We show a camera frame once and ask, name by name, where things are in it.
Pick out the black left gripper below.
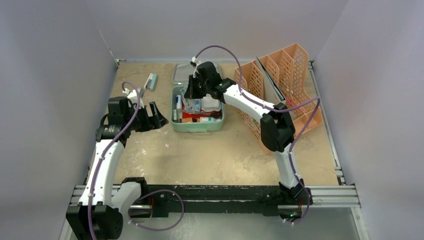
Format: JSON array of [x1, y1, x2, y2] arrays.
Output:
[[124, 102, 167, 133]]

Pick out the brown glass medicine bottle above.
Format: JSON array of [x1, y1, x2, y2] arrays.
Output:
[[180, 117, 201, 123]]

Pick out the white gauze packets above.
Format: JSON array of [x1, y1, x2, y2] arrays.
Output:
[[201, 95, 221, 112]]

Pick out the mint green case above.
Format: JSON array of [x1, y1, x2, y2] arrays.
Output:
[[170, 63, 225, 133]]

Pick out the small white blue tube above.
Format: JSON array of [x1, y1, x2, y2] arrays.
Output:
[[175, 95, 183, 111]]

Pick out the blue white sachet packet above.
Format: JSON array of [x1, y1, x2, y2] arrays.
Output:
[[184, 99, 202, 114]]

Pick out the red first aid pouch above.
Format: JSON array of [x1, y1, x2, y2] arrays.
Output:
[[182, 111, 223, 119]]

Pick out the white bottle green label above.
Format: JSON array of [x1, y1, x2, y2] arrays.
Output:
[[200, 117, 222, 123]]

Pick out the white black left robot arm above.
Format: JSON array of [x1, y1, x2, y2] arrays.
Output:
[[66, 96, 168, 240]]

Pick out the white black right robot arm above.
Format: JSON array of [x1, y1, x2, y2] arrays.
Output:
[[184, 60, 309, 204]]

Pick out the grey folder in organizer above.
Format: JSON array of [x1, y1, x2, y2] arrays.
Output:
[[255, 57, 286, 105]]

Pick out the peach plastic file organizer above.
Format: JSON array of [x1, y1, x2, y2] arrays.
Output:
[[234, 43, 324, 133]]

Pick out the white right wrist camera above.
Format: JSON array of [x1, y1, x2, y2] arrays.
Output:
[[189, 56, 203, 69]]

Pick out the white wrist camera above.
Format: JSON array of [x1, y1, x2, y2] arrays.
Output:
[[189, 56, 203, 69], [122, 87, 145, 108]]

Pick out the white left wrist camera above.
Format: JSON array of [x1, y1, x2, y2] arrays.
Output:
[[122, 87, 145, 108]]

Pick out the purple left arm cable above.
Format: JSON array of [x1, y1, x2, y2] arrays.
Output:
[[86, 81, 142, 240]]

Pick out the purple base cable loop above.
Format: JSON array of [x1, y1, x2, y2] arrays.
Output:
[[128, 189, 186, 233]]

